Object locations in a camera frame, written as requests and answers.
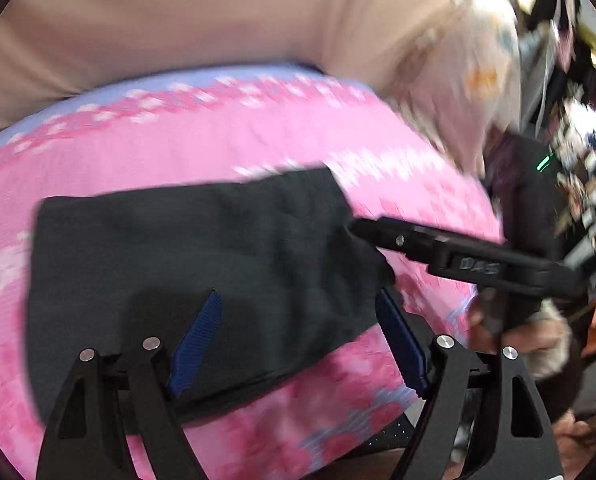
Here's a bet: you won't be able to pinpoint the dark grey pants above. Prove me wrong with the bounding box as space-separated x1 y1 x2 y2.
25 167 396 423

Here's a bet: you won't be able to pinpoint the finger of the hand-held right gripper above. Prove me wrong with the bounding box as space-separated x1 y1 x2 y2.
350 216 509 267

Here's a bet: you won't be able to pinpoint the beige hanging cloth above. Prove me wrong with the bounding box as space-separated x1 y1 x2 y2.
0 0 478 141

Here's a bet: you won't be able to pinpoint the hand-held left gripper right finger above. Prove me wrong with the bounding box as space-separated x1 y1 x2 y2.
375 287 561 480

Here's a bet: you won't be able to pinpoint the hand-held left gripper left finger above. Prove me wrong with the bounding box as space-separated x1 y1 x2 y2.
36 290 223 480

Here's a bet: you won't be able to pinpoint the white printed cloth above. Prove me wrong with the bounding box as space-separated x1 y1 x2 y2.
393 0 524 173

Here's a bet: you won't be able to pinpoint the pink floral bed sheet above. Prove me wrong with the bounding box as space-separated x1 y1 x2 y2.
0 62 508 480

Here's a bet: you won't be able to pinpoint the person's right hand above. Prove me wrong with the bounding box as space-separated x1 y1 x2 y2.
468 294 508 337

